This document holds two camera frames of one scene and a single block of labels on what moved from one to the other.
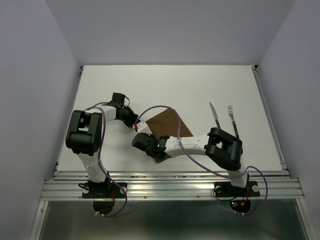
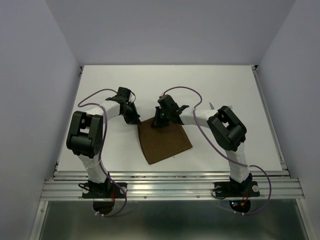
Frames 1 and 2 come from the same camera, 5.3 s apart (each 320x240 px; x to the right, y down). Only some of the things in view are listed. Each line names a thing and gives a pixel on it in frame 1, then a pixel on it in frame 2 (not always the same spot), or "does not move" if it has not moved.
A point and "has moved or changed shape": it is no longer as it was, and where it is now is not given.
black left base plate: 104,190 does not move
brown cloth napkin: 163,125 has moved or changed shape
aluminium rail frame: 274,184 does not move
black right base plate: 225,189 does not move
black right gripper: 148,136 → 156,121
